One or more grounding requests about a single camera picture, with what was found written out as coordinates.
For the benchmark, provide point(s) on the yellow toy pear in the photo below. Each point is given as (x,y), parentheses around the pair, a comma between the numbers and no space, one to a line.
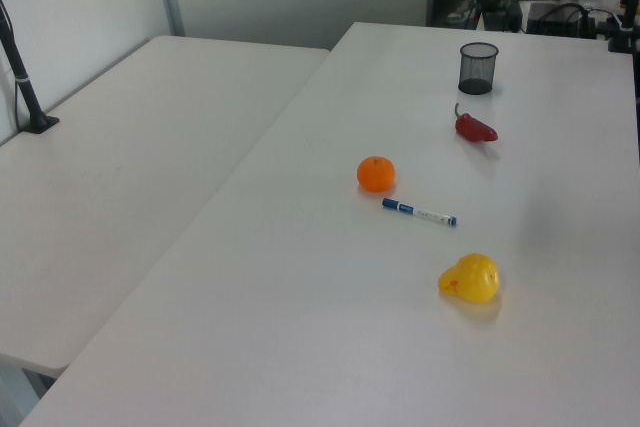
(472,281)

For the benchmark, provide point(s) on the black box device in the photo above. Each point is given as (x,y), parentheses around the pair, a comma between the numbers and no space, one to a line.
(549,18)

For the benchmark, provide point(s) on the red toy pepper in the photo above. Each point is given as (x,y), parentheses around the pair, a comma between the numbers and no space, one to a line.
(473,128)

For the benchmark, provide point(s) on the black pole stand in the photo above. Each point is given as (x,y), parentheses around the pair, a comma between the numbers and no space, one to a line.
(26,92)

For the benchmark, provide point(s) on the black camera clamp stand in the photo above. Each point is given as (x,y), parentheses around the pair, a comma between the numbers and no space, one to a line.
(625,29)

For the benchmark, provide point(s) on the blue and white marker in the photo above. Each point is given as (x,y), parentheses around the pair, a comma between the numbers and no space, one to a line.
(420,213)

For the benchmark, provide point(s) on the white and green sneaker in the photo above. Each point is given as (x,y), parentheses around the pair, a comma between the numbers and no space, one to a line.
(461,10)

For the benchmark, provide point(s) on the black mesh pen cup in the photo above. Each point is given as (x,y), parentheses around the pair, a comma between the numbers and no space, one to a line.
(478,73)

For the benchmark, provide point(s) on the orange toy mandarin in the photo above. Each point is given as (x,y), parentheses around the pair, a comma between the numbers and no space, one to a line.
(376,175)

